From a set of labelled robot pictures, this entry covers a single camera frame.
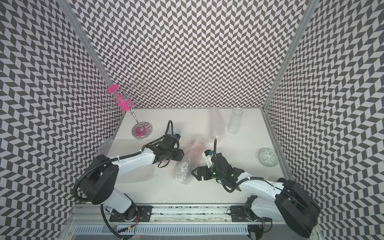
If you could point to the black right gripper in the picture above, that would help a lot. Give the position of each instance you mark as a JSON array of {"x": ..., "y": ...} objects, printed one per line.
[{"x": 205, "y": 169}]

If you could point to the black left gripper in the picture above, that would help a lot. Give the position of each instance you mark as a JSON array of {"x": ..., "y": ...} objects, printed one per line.
[{"x": 179, "y": 156}]

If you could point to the pink vase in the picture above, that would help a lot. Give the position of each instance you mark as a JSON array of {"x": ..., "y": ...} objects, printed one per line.
[{"x": 192, "y": 155}]

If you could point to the clear glass vase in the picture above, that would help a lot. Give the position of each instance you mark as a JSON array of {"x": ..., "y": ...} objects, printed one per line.
[{"x": 235, "y": 121}]

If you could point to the clear bubble wrap sheet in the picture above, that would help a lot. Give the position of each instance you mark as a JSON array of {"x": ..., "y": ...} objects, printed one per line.
[{"x": 106, "y": 148}]

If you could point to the blue purple vase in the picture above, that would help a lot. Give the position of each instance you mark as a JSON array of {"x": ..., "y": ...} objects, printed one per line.
[{"x": 174, "y": 131}]

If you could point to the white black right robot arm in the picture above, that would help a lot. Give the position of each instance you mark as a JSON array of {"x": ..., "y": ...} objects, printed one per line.
[{"x": 284, "y": 201}]

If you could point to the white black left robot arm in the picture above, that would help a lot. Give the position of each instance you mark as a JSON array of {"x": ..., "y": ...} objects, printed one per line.
[{"x": 97, "y": 184}]

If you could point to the clear wrapped vase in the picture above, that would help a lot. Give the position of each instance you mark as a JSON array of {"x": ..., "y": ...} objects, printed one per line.
[{"x": 216, "y": 124}]

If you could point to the green patterned bowl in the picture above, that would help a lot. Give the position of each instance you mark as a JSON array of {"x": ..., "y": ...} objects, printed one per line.
[{"x": 268, "y": 157}]

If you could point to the pink plastic wine glass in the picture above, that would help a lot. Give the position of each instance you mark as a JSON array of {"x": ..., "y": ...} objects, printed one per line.
[{"x": 122, "y": 100}]

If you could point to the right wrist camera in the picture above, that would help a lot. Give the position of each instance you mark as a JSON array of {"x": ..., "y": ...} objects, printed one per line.
[{"x": 207, "y": 155}]

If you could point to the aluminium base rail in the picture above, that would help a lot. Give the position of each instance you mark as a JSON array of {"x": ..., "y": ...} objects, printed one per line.
[{"x": 175, "y": 214}]

